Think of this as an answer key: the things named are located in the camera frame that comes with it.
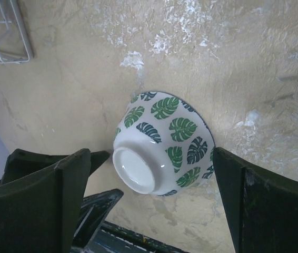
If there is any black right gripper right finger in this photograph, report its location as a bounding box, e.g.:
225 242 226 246
213 147 298 252

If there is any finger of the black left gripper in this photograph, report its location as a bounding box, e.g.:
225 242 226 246
72 189 124 249
0 148 111 188

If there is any white wire dish rack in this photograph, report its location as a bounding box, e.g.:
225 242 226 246
0 1 34 64

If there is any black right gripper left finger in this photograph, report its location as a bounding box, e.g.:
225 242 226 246
0 149 91 252

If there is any black table front rail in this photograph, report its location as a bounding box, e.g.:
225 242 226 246
70 221 184 252

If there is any green leaf pattern bowl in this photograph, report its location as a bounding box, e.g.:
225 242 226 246
112 91 215 197

